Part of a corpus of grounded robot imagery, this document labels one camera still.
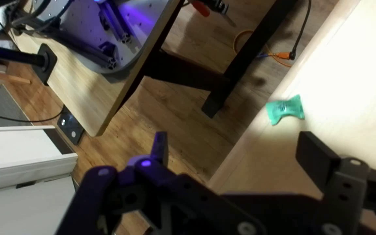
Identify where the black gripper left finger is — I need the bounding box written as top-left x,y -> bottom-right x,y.
150,130 -> 170,170

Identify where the black stand pole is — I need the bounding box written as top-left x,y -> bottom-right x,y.
0,41 -> 59,84

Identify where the green sachet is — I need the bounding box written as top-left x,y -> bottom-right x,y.
264,95 -> 307,129

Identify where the black power strip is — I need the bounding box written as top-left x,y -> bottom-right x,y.
56,110 -> 86,147

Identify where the thin orange cable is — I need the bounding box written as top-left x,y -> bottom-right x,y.
232,28 -> 298,63

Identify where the white cabinet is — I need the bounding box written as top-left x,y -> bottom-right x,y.
0,125 -> 80,235

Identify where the black aluminium profile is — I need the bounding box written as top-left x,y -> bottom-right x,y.
69,41 -> 120,71
95,0 -> 133,45

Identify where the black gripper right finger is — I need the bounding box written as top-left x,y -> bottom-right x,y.
295,130 -> 342,200

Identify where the black table frame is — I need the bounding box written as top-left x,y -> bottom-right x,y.
141,0 -> 300,121

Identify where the orange black clamp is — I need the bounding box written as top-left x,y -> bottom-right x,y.
192,0 -> 231,18

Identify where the black power strip cable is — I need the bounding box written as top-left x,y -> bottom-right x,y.
0,110 -> 63,126

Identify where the black floor cable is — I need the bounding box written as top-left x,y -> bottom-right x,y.
290,0 -> 313,61

